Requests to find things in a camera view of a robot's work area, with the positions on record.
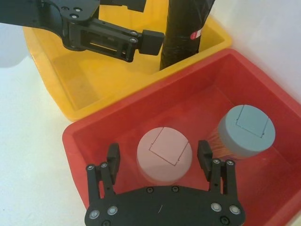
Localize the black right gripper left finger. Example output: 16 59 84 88
86 143 121 203

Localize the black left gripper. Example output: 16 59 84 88
0 0 99 41

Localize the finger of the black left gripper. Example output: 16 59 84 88
63 18 165 63
99 0 148 13

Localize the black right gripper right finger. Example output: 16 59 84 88
197 140 237 196

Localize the pink lidded round container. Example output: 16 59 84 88
136 127 193 184

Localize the grey lidded toothpick container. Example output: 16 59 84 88
206 105 276 161

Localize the yellow plastic bin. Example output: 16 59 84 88
23 0 232 122

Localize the red plastic bin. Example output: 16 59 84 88
62 48 301 226

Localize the black wrapped post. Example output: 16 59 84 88
159 0 216 71

